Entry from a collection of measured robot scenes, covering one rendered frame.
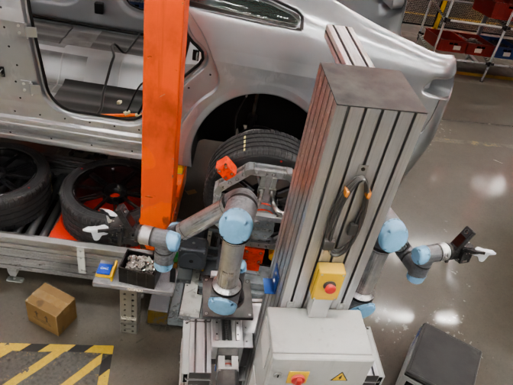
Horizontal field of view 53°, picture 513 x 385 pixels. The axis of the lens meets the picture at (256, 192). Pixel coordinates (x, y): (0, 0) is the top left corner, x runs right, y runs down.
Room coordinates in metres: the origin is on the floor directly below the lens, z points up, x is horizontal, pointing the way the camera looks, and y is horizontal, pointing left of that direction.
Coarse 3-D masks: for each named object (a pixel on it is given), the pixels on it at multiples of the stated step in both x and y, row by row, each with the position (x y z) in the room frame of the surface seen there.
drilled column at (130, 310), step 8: (120, 296) 1.80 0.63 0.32; (128, 296) 1.81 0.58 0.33; (136, 296) 1.81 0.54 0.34; (120, 304) 1.80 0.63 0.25; (128, 304) 1.81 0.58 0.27; (136, 304) 1.81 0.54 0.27; (120, 312) 1.80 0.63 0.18; (128, 312) 1.81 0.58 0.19; (136, 312) 1.81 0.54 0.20; (128, 320) 1.81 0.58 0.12; (136, 320) 1.81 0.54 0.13; (128, 328) 1.81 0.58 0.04; (136, 328) 1.81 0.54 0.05
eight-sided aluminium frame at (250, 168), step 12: (240, 168) 2.15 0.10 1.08; (252, 168) 2.11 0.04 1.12; (264, 168) 2.16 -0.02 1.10; (276, 168) 2.16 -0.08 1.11; (288, 168) 2.17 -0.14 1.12; (228, 180) 2.10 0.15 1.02; (240, 180) 2.11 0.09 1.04; (288, 180) 2.12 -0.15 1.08; (216, 192) 2.09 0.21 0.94; (252, 240) 2.13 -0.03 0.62; (264, 240) 2.16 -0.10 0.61; (276, 240) 2.16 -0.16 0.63
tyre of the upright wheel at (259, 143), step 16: (224, 144) 2.36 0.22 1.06; (240, 144) 2.29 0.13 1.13; (256, 144) 2.26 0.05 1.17; (272, 144) 2.27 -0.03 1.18; (288, 144) 2.32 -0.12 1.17; (240, 160) 2.19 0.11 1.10; (256, 160) 2.20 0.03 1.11; (272, 160) 2.20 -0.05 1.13; (288, 160) 2.21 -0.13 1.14; (208, 176) 2.19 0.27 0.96; (208, 192) 2.18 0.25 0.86
